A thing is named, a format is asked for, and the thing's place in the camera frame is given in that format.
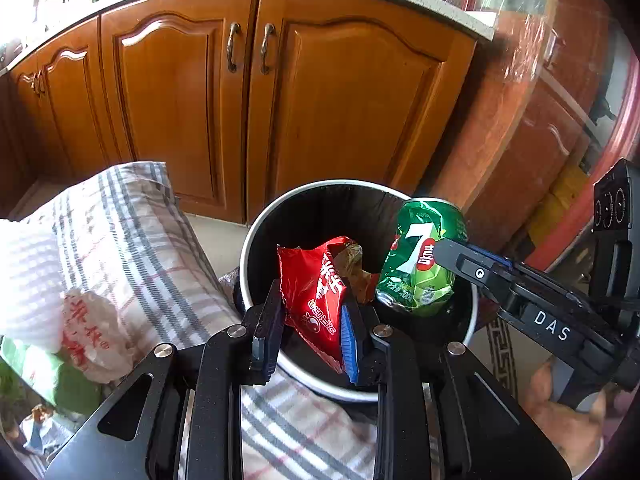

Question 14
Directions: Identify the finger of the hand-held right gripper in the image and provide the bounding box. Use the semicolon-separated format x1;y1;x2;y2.
434;238;532;307
471;249;516;269

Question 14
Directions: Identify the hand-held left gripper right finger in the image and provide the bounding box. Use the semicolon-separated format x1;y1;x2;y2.
340;301;572;480

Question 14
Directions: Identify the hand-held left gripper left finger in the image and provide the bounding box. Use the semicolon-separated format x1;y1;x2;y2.
45;280;286;480

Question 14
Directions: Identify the crushed green soda can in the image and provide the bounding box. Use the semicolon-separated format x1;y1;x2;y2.
375;198;470;317

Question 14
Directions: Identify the red snack packet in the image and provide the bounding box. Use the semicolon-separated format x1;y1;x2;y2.
276;235;362;374

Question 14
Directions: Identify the black bin with white rim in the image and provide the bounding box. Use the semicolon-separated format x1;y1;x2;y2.
239;179;480;403

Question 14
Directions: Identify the white plastic bag red print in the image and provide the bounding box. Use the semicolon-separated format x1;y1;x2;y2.
60;287;134;384

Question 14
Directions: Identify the bluish plastic wrapper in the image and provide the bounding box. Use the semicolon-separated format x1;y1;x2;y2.
19;405;66;461

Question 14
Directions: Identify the white foam net sleeve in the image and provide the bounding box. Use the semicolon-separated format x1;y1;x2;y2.
0;217;69;356

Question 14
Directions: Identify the person's right hand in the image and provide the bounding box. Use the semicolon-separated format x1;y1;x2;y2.
522;357;608;467

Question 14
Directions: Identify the patterned rug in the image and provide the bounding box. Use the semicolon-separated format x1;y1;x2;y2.
487;320;519;407

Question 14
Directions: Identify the brown crumpled wrapper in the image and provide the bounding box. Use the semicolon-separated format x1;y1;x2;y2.
334;242;382;306

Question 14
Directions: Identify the plaid cloth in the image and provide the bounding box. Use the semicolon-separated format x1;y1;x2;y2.
10;161;382;480

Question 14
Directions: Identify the wide wooden cabinet door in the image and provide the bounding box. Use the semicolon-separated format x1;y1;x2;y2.
246;0;477;222

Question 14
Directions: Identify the green plastic packaging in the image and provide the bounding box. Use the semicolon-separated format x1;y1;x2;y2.
0;335;107;412

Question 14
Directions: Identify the narrow wooden cabinet door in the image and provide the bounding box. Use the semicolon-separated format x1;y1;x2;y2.
36;16;122;167
7;55;53;171

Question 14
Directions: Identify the metal cabinet door handle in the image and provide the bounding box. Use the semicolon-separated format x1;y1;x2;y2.
226;22;242;74
258;23;277;76

